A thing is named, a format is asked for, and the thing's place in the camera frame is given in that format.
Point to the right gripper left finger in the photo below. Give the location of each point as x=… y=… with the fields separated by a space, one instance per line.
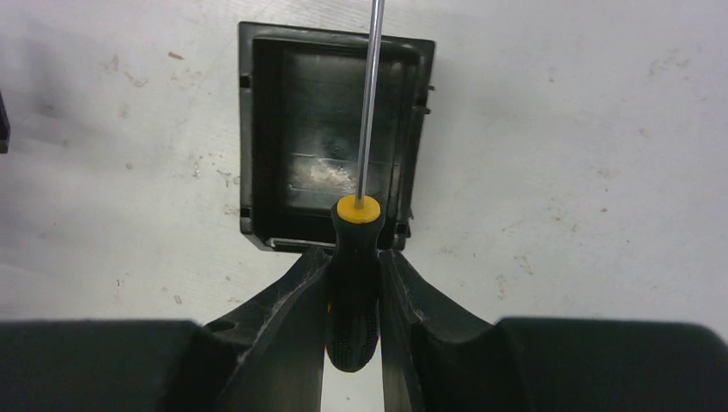
x=279 y=338

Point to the black plastic bin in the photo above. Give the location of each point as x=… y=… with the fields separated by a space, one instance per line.
x=301 y=92

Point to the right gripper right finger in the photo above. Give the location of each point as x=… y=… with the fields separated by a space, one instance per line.
x=433 y=350

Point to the yellow black handled screwdriver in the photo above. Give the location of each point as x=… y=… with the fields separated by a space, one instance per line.
x=352 y=274

